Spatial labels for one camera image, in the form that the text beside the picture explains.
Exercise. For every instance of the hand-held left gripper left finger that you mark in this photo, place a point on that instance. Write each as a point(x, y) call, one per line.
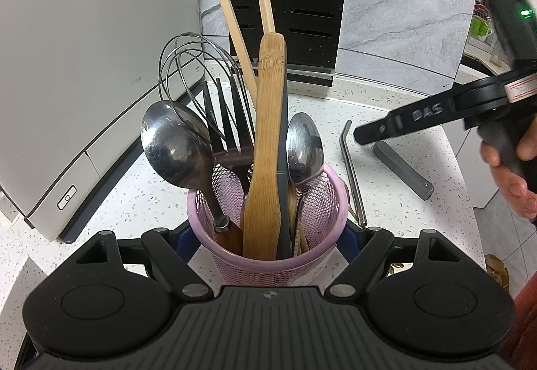
point(183, 242)

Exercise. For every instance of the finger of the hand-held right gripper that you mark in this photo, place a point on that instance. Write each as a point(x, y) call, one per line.
point(377, 130)

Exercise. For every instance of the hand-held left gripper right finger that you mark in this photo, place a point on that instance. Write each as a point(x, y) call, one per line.
point(347, 242)

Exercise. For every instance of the steel drinking straw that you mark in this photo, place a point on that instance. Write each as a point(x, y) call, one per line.
point(351, 177)

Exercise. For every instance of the slim steel spoon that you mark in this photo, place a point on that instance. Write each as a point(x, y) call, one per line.
point(304, 151)

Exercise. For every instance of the pink mesh utensil holder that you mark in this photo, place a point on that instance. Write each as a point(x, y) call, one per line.
point(268, 269)

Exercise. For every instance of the black slotted spatula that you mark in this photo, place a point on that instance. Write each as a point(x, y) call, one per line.
point(235, 156)

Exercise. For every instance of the bamboo spatula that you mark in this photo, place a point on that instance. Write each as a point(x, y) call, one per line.
point(266, 143)

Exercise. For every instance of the person's right hand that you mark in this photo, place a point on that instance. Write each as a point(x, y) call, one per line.
point(514, 189)

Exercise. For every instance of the green mugs on rack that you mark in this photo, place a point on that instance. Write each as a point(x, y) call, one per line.
point(482, 26)

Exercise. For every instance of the brown crumpled paper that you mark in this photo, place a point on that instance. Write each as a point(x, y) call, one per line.
point(497, 273)

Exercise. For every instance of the person's red clothing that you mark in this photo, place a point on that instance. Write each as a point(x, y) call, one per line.
point(522, 332)

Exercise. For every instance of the white countertop appliance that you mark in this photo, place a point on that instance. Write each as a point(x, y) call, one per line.
point(84, 59)

